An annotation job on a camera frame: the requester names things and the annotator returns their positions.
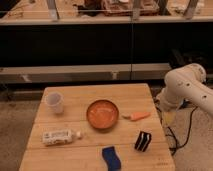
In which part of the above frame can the black white striped eraser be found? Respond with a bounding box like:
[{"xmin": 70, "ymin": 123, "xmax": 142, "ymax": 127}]
[{"xmin": 134, "ymin": 131, "xmax": 152, "ymax": 152}]

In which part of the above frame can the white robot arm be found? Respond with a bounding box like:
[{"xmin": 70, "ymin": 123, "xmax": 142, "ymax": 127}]
[{"xmin": 157, "ymin": 63, "xmax": 213, "ymax": 118}]

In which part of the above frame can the orange bowl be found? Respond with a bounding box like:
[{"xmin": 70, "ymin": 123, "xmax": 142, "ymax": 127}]
[{"xmin": 86, "ymin": 99, "xmax": 119, "ymax": 130}]

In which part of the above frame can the orange carrot toy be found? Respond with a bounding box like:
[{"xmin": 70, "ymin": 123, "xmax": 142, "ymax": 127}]
[{"xmin": 122, "ymin": 112, "xmax": 151, "ymax": 121}]

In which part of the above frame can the white lying bottle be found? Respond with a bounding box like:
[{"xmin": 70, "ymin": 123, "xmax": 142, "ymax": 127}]
[{"xmin": 42, "ymin": 130, "xmax": 82, "ymax": 146}]

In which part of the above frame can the blue sponge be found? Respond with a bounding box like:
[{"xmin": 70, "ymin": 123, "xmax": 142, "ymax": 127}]
[{"xmin": 102, "ymin": 146, "xmax": 121, "ymax": 171}]

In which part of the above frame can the black floor cable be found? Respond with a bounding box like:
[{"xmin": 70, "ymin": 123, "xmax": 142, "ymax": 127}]
[{"xmin": 153, "ymin": 96, "xmax": 198, "ymax": 156}]

